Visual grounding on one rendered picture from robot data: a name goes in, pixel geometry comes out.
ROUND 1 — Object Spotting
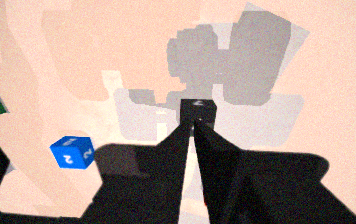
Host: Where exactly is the blue block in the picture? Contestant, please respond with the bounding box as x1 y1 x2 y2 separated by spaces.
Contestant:
49 136 94 170

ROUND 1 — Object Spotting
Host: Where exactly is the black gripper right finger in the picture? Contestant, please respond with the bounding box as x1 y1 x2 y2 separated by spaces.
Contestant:
194 119 330 224

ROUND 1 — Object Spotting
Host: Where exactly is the green block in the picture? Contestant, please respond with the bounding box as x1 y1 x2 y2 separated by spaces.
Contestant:
0 101 6 114

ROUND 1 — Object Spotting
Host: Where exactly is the black block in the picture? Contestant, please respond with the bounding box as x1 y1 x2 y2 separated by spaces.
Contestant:
180 99 217 137

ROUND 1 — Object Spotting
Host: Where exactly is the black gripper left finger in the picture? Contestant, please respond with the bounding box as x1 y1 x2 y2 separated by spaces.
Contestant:
93 119 191 224

